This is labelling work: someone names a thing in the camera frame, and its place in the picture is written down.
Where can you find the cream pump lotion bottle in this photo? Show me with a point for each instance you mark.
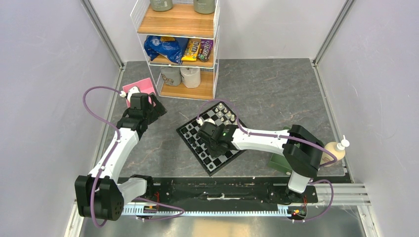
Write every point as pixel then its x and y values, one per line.
pixel 335 148

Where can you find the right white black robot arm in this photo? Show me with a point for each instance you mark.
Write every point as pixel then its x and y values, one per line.
pixel 301 149

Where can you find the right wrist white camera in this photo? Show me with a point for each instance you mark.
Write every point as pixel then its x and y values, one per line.
pixel 201 121

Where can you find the wrist white camera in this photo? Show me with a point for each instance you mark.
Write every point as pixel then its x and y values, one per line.
pixel 201 121
pixel 127 95

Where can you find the white toilet paper roll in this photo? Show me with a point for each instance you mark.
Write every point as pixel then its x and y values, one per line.
pixel 191 77

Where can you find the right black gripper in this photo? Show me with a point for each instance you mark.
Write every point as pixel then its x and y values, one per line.
pixel 213 154

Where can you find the right green bottle on shelf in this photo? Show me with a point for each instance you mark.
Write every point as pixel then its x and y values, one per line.
pixel 204 6

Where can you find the yellow M&M candy bag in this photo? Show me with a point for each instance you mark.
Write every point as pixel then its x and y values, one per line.
pixel 192 50

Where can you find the black chess pieces group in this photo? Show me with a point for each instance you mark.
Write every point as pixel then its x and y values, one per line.
pixel 189 133

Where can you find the brown M&M candy bag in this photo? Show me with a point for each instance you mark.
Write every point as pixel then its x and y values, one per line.
pixel 205 50

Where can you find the green plastic tray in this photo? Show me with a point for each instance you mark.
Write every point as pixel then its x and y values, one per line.
pixel 280 163

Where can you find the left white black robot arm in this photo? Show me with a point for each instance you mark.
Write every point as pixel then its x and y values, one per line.
pixel 98 194

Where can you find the left green bottle on shelf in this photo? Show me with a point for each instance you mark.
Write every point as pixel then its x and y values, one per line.
pixel 161 5

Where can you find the white wire wooden shelf rack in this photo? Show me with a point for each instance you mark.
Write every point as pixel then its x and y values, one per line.
pixel 184 22

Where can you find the black white chess board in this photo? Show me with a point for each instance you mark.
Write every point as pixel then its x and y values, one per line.
pixel 220 161

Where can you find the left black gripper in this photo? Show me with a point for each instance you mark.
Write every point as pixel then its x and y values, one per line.
pixel 158 109

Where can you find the white chess pieces corner group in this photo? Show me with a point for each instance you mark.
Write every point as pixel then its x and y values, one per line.
pixel 223 115

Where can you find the blue snack bag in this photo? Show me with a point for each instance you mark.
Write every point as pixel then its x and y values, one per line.
pixel 172 48

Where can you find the pink plastic bin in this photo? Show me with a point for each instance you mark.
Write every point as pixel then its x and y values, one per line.
pixel 143 86

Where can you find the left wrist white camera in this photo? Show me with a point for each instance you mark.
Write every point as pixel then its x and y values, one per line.
pixel 127 95

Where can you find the white cable duct strip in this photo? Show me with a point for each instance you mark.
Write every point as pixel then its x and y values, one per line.
pixel 137 209

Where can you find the green bottle on shelf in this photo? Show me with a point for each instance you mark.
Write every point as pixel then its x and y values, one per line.
pixel 204 6
pixel 161 5

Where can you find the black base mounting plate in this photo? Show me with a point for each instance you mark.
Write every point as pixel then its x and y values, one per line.
pixel 268 189

